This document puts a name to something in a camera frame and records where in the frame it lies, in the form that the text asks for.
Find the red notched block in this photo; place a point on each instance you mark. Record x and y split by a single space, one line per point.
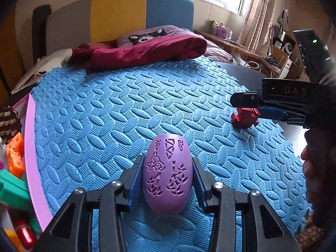
244 118

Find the glossy red capsule case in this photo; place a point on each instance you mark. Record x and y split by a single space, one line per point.
25 235

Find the white box with pink rim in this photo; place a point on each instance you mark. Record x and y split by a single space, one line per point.
34 162

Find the green plastic toy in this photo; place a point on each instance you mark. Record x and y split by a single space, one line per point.
13 189

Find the purple perforated oval case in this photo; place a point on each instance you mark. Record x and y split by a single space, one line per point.
168 202

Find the white fan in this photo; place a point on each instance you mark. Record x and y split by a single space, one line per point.
288 48

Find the wooden studded massage brush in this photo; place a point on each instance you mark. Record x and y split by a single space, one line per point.
9 123

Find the wooden chair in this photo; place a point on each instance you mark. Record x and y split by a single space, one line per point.
278 57

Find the wooden desk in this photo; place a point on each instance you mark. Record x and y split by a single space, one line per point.
236 46

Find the purple cat print pillow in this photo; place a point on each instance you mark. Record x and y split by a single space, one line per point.
168 30

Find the wooden wardrobe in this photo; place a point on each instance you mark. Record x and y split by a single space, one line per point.
6 57

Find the pink pillow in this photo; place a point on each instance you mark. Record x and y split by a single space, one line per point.
218 51

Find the person's right hand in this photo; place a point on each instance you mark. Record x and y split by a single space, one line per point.
320 176

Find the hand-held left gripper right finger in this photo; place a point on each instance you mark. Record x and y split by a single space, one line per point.
199 183

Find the dark red cloth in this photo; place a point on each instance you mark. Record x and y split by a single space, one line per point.
147 50

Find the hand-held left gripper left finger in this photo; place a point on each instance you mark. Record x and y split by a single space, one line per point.
135 178

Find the black rolled mat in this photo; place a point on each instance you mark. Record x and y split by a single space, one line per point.
40 29

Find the purple storage box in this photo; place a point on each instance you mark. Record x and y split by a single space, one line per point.
220 30

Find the grey yellow blue headboard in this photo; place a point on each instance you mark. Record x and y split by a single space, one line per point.
118 15

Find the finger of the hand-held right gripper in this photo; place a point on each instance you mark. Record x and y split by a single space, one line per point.
244 98
273 114

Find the orange lattice block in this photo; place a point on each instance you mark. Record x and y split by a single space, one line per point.
15 157

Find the beige canvas tote bag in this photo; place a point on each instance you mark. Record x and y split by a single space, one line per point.
44 63

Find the pink curtain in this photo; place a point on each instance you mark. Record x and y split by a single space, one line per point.
257 18

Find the blue foam puzzle mat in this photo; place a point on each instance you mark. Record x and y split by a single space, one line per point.
105 110

